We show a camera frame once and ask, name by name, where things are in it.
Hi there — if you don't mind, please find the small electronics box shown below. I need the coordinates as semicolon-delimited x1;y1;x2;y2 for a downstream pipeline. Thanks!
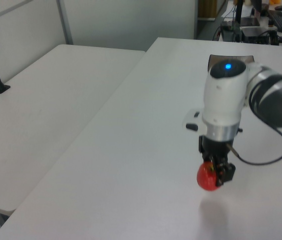
220;21;242;42

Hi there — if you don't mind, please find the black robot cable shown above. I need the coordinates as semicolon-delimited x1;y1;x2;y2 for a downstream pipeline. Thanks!
226;72;282;166

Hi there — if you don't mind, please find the brown square ceramic plate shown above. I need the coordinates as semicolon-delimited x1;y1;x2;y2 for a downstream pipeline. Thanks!
207;53;255;72

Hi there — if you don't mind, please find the red apple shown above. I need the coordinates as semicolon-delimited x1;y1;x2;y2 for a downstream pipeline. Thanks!
196;161;219;192

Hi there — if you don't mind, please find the white side table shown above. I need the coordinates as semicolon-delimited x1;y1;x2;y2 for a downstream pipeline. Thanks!
0;44;147;217

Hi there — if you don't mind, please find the black monitor stand pole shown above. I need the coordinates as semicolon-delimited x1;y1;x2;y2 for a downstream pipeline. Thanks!
234;0;244;26

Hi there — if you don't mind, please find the black equipment box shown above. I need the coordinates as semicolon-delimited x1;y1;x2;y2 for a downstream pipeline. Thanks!
240;26;278;45

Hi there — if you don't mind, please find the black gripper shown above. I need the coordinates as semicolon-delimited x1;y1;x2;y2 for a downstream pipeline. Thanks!
198;134;236;188

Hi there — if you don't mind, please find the flat dark tablet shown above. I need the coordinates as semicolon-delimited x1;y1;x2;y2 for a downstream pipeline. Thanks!
240;16;261;27

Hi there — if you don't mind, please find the black keyboard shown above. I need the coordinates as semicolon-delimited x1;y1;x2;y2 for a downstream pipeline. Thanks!
267;11;282;32

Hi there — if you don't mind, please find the grey metal partition post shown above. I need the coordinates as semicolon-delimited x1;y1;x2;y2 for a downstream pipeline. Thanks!
55;0;74;46

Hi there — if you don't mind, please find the brown wooden cabinet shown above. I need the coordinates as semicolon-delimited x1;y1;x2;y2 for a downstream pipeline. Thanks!
197;0;218;19

